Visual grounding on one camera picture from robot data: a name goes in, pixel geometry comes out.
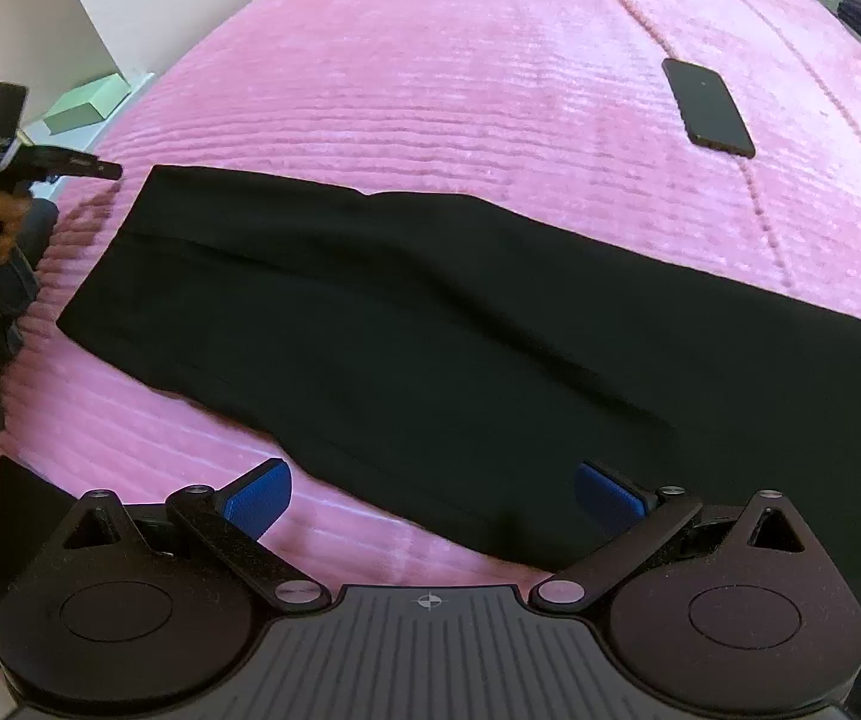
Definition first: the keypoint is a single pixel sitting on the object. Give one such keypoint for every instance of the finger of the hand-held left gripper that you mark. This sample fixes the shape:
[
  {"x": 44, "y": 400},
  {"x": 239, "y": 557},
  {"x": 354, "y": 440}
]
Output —
[{"x": 78, "y": 163}]

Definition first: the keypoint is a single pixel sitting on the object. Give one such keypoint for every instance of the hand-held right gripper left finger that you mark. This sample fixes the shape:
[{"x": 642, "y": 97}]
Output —
[{"x": 258, "y": 499}]

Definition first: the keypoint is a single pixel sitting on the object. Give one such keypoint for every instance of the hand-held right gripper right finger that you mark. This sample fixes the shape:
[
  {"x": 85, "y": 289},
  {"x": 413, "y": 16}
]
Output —
[{"x": 610, "y": 502}]

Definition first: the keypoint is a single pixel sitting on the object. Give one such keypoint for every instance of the black pants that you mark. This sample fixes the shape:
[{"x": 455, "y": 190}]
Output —
[{"x": 400, "y": 330}]

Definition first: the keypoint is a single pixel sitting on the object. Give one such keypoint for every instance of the green box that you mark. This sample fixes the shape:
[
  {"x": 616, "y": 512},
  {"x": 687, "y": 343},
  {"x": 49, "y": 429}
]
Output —
[{"x": 85, "y": 109}]

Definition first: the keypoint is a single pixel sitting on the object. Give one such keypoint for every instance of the dark grey jeans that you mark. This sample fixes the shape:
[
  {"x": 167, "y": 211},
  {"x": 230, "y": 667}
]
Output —
[{"x": 25, "y": 277}]

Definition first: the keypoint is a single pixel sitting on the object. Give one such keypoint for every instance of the pink ribbed blanket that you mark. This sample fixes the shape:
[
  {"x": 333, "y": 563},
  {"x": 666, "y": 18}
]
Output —
[{"x": 438, "y": 52}]

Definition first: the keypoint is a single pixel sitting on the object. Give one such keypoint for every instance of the black smartphone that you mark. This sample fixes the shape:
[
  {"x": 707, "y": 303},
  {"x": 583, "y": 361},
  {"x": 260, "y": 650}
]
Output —
[{"x": 708, "y": 109}]

